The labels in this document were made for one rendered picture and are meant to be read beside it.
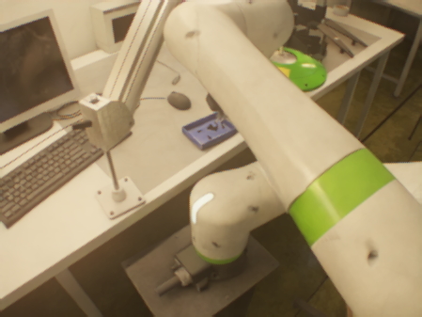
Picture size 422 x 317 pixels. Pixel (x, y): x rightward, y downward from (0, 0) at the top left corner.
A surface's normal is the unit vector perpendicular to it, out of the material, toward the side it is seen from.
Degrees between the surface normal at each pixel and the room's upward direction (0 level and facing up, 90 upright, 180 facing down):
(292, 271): 0
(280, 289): 0
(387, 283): 52
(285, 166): 67
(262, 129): 61
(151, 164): 0
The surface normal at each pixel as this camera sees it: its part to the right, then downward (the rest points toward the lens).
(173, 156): 0.02, -0.73
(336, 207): -0.62, -0.16
